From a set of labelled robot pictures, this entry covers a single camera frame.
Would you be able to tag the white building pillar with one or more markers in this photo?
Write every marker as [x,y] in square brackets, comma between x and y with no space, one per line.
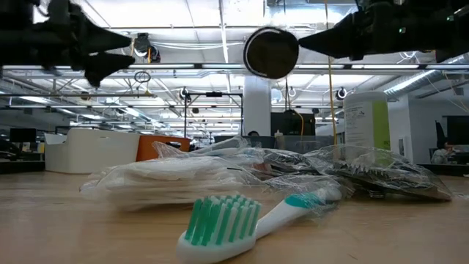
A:
[257,106]

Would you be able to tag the black metal frame stand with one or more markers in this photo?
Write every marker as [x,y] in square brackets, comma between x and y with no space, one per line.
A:
[185,113]

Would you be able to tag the bag of black combs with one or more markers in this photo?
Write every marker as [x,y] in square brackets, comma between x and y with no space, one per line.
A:
[370,172]

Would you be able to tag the bag of white cotton swabs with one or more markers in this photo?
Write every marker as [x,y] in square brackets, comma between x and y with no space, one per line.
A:
[165,179]

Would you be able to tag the orange plastic bin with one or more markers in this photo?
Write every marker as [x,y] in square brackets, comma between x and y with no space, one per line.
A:
[157,144]

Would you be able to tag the black screen behind bins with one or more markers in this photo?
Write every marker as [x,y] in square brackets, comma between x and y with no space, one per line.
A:
[293,122]

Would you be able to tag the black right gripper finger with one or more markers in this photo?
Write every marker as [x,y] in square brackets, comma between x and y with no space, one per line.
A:
[329,40]

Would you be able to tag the dark wall monitor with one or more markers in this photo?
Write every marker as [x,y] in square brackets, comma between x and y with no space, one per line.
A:
[458,128]

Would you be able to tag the round black compact mirror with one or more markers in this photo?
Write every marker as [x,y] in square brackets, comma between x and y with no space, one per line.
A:
[271,53]

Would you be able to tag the white plastic bin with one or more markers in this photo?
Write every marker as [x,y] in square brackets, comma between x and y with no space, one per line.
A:
[91,150]

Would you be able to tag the white green toothbrush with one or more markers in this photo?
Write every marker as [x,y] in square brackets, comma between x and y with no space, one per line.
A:
[223,227]

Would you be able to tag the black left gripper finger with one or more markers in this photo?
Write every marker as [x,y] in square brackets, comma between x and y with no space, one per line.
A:
[106,66]
[106,38]

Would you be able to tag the white wipes canister green label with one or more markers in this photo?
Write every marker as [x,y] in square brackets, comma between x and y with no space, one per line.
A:
[361,121]

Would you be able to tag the clear plastic bag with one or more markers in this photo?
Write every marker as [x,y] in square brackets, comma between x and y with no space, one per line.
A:
[220,148]

